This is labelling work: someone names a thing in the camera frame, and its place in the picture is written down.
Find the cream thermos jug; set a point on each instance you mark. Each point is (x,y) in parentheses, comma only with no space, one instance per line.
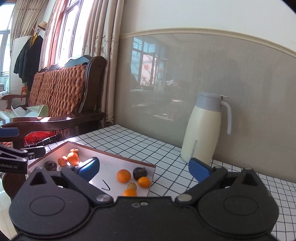
(204,126)

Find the brown shallow cardboard box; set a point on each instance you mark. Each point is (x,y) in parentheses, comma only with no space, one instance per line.
(110,164)

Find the large orange tangerine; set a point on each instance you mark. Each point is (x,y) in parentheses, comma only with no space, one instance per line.
(123,176)

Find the wooden leather sofa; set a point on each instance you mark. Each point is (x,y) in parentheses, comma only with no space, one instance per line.
(71,95)

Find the tan longan fruit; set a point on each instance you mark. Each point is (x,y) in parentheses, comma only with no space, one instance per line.
(132,186)

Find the carrot chunk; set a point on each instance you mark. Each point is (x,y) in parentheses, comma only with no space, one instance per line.
(62,161)

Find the red bag under armrest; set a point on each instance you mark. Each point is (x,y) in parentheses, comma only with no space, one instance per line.
(35,137)

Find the black coat on rack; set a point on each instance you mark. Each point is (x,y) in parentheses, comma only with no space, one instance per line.
(27,62)

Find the green white paper bag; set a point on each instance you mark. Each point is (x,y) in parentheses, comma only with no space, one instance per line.
(32,111)

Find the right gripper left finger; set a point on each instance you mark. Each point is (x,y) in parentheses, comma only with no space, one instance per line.
(78,178)

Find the window with red frame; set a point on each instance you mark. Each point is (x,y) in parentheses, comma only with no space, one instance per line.
(65,30)

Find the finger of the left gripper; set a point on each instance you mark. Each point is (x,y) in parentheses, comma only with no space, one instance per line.
(9,132)
(11,154)

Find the dark purple fruit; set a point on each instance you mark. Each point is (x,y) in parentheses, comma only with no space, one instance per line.
(50,166)

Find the straw hat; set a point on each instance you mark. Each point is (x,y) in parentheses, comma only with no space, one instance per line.
(42,26)

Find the small tangerine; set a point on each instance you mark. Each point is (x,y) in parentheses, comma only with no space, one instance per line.
(144,182)

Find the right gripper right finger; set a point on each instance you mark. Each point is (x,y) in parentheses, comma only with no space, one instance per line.
(208,179)

